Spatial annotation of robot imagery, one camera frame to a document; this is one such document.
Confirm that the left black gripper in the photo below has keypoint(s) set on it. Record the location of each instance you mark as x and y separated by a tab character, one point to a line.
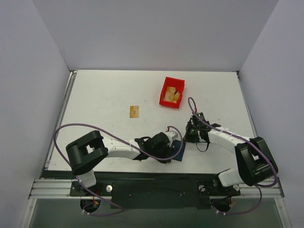
169	152

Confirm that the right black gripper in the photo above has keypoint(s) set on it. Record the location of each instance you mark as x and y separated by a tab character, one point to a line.
190	134

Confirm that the blue leather card holder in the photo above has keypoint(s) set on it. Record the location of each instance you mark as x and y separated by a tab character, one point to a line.
177	150

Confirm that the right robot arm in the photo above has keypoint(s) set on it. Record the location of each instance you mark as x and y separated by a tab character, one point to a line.
255	163

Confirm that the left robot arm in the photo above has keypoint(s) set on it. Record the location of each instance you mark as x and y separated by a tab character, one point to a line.
89	150

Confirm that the gold card face up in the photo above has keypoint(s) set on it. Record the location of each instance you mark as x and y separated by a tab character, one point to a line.
134	111

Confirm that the gold cards in bin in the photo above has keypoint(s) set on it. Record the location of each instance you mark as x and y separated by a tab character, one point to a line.
171	95

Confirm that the red plastic bin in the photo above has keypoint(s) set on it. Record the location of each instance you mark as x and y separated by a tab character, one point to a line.
179	84

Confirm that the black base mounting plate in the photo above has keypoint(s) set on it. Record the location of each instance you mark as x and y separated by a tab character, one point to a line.
155	191

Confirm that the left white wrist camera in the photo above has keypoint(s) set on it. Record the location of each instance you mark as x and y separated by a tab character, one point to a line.
173	133

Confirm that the aluminium frame rail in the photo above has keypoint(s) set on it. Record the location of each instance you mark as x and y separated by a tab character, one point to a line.
50	189

